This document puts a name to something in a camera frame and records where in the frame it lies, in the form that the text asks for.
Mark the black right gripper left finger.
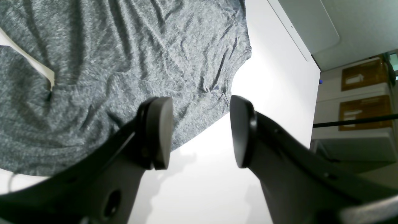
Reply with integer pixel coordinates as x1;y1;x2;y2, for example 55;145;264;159
1;97;174;224

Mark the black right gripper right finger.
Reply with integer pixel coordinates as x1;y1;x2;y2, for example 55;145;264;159
230;95;397;224

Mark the grey long-sleeve T-shirt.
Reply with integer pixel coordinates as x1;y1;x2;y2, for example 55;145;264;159
0;0;251;177

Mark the lower brown cardboard box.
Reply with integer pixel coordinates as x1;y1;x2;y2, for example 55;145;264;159
339;95;394;131

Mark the brown cardboard box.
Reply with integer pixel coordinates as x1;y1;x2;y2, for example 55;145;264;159
341;57;389;91
339;95;394;131

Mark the upper brown cardboard box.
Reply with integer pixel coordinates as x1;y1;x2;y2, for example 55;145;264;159
341;57;389;91

